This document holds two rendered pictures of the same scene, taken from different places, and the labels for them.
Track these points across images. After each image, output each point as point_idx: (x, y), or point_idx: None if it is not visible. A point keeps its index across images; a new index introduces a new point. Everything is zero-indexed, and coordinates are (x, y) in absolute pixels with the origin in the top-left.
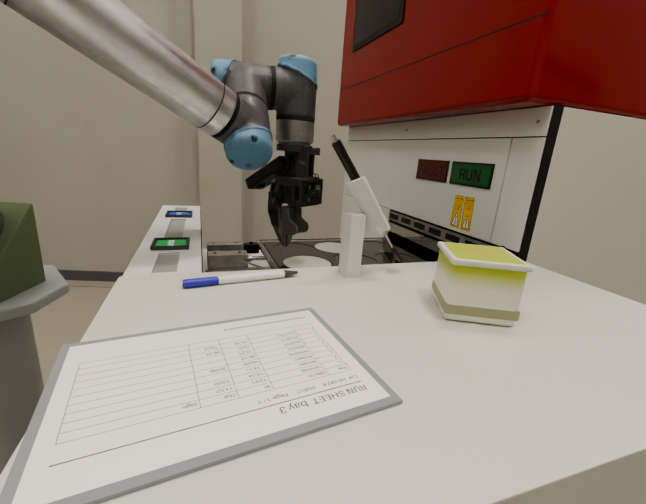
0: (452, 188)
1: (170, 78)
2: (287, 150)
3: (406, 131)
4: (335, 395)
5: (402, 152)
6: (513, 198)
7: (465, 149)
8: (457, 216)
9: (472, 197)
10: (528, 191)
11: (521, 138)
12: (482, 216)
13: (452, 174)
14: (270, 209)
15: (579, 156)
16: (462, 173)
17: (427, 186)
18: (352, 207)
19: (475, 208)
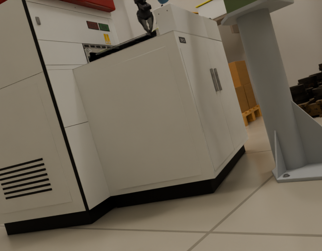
0: (101, 31)
1: None
2: (145, 1)
3: (75, 8)
4: None
5: (77, 17)
6: (114, 33)
7: (99, 19)
8: (106, 40)
9: (107, 34)
10: (115, 31)
11: (109, 19)
12: (111, 39)
13: (100, 27)
14: (152, 18)
15: None
16: (102, 27)
17: (93, 31)
18: (53, 48)
19: (109, 37)
